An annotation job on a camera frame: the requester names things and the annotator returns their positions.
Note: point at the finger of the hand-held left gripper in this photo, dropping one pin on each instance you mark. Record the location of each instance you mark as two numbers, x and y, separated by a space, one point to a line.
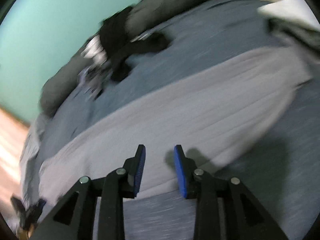
27 212

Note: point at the light grey blanket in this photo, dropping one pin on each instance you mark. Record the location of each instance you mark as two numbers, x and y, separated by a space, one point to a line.
30 155

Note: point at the white crumpled garment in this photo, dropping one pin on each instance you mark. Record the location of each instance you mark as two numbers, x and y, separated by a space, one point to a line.
93 50

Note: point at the grey fleece sweater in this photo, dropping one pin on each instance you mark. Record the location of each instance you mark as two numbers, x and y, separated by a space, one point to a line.
200 100

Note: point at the pink curtain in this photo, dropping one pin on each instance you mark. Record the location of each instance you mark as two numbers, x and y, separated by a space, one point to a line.
10 142

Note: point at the black pants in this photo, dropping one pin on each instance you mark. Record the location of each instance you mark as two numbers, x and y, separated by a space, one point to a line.
120 37

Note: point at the white folded shirt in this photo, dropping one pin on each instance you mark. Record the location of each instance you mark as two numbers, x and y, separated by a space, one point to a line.
287 10

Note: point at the grey folded garment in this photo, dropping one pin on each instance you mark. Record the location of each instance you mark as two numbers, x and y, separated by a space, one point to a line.
295 32

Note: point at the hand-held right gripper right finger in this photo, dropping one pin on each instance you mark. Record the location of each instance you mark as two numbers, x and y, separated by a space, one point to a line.
180 172

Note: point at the dark grey rolled duvet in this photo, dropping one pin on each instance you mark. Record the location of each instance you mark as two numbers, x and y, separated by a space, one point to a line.
162 10

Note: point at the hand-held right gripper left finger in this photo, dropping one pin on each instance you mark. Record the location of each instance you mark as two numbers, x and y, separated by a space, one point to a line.
140 172

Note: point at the blue patterned garment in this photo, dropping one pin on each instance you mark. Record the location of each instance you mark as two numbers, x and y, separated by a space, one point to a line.
93 77

